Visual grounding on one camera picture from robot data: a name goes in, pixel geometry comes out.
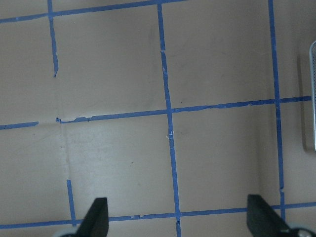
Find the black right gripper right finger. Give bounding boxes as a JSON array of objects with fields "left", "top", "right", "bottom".
[{"left": 246, "top": 195, "right": 293, "bottom": 237}]

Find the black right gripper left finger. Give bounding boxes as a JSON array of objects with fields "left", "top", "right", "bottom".
[{"left": 74, "top": 197, "right": 109, "bottom": 237}]

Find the wire mesh shelf rack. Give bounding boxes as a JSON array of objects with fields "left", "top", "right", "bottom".
[{"left": 309, "top": 41, "right": 316, "bottom": 149}]

